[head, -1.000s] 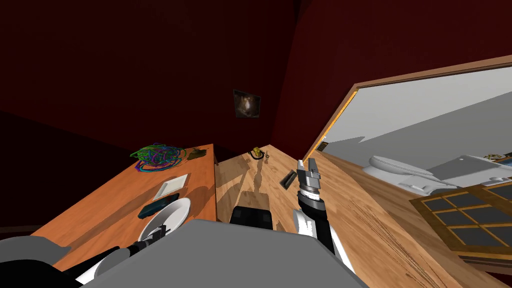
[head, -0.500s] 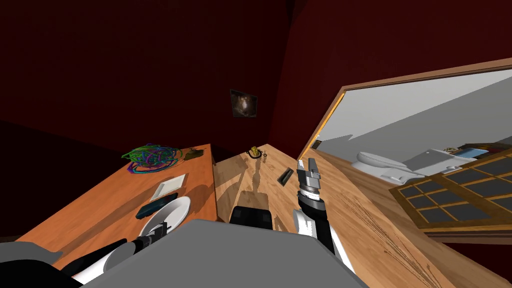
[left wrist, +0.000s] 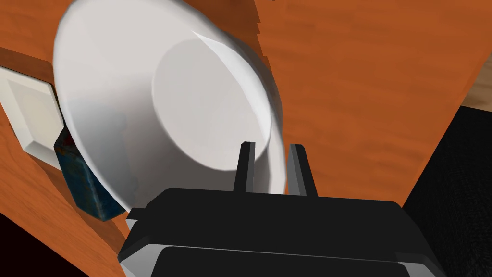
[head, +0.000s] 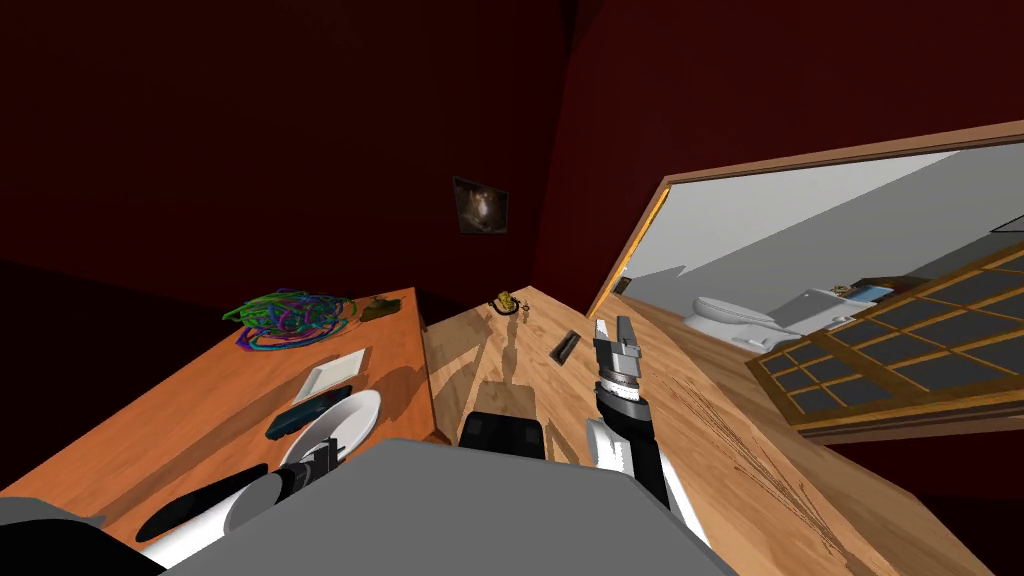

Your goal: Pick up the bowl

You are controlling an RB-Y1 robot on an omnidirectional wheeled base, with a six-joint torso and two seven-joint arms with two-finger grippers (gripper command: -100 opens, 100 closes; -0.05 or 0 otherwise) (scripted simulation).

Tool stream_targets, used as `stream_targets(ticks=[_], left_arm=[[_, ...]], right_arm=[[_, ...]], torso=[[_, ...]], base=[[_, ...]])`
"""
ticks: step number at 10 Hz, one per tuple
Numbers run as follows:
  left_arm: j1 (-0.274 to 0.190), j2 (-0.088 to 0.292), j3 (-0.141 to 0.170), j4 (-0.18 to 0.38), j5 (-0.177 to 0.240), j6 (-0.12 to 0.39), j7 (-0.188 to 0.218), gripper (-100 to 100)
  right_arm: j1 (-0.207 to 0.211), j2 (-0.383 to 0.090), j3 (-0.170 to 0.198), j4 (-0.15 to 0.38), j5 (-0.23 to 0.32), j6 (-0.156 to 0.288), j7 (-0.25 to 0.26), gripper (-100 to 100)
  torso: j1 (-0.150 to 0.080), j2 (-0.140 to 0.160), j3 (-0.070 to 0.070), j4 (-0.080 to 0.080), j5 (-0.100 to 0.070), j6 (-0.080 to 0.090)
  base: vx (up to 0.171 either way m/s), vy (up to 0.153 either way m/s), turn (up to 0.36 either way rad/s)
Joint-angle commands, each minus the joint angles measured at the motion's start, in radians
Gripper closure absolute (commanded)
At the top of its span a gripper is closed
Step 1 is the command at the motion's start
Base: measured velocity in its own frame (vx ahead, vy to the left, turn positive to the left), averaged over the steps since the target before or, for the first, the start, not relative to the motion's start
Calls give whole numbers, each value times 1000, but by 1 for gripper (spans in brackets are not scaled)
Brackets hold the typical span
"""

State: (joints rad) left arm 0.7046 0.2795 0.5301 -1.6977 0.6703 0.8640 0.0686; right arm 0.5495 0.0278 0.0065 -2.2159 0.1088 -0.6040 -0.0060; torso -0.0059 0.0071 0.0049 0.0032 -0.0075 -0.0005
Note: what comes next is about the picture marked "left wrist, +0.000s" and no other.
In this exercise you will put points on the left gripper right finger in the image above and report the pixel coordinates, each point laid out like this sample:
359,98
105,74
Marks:
301,173

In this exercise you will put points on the dark blue mug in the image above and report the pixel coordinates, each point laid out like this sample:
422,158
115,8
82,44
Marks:
82,184

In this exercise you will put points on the white square plate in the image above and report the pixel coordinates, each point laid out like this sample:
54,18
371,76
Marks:
27,111

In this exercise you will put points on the white bowl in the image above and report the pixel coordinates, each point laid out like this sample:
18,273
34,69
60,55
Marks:
173,100

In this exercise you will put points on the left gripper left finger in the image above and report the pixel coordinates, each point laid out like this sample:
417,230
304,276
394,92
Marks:
244,169

